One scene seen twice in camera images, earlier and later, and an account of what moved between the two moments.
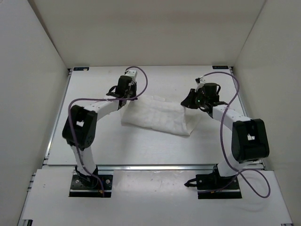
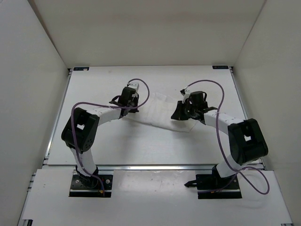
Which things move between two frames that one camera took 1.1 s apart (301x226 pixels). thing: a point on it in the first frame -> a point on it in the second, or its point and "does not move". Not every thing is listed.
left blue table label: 81,68 does not move
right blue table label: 220,67 does not move
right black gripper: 188,102 -> 178,114
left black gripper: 133,85 -> 136,100
